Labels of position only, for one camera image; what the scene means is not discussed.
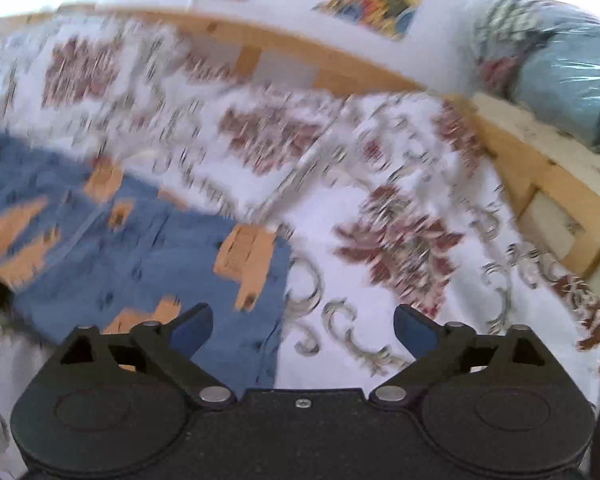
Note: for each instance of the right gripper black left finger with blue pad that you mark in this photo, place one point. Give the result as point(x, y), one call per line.
point(168, 350)

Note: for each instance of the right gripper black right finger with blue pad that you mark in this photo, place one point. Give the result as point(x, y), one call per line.
point(437, 350)

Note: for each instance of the blue patterned pyjama pants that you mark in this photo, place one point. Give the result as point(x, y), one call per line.
point(72, 259)

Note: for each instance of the white floral bed sheet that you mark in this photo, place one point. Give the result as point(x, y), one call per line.
point(383, 198)

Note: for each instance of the bagged bedding bundle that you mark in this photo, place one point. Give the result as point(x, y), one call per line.
point(544, 56)

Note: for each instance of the wooden bed frame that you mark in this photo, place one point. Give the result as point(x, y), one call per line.
point(552, 182)

